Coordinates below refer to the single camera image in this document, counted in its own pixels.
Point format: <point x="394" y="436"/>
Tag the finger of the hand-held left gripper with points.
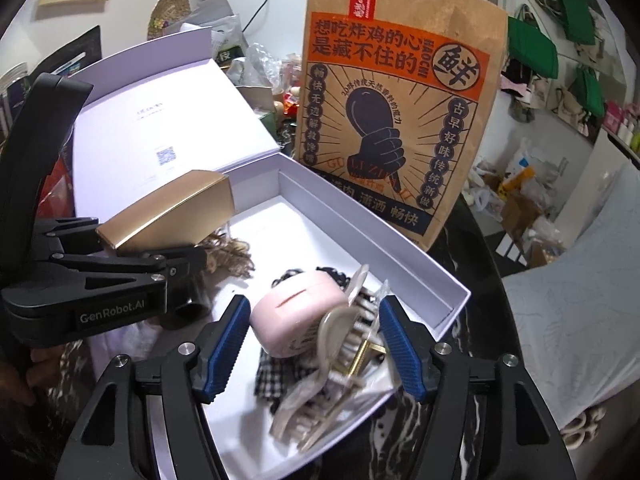
<point x="180" y="260"/>
<point x="70" y="237"/>

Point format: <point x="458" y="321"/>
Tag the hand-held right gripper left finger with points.
<point x="225" y="352"/>

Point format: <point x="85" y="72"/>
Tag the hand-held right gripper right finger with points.
<point x="402" y="352"/>

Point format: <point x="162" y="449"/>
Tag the gold box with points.
<point x="170" y="210"/>

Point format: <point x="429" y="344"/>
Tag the gold metal hair claw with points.
<point x="235" y="255"/>

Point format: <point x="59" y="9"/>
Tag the checkered scrunchie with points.
<point x="280" y="375"/>

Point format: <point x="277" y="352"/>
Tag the beige hair claw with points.
<point x="330" y="360"/>

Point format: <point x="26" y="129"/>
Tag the pink round case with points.
<point x="295" y="315"/>

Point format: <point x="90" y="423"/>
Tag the polka dot scrunchie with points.
<point x="287" y="276"/>

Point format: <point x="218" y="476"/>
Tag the lavender gift box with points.
<point x="150" y="125"/>

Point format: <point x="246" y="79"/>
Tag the person's left hand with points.
<point x="30" y="370"/>

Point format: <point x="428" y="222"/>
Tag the tall dark jar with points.
<point x="12" y="95"/>

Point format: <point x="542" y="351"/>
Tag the black pouch bag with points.
<point x="70" y="52"/>

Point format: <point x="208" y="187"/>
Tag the pale blue sheet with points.
<point x="575" y="320"/>

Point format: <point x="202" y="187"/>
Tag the cream looped object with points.
<point x="575" y="432"/>

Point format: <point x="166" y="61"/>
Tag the pile of plastic bags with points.
<point x="520" y="200"/>

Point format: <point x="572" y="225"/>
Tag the round woven mat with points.
<point x="170" y="12"/>

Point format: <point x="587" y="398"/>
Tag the clear plastic wrap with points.
<point x="262" y="65"/>

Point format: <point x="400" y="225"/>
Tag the grey paper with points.
<point x="212" y="12"/>

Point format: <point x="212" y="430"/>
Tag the brown printed paper bag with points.
<point x="400" y="110"/>

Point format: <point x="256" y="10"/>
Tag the white refrigerator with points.
<point x="290" y="5"/>

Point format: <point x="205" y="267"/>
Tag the row of bottles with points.
<point x="625" y="127"/>

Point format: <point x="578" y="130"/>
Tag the green tote bag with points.
<point x="577" y="12"/>
<point x="589" y="92"/>
<point x="532" y="50"/>

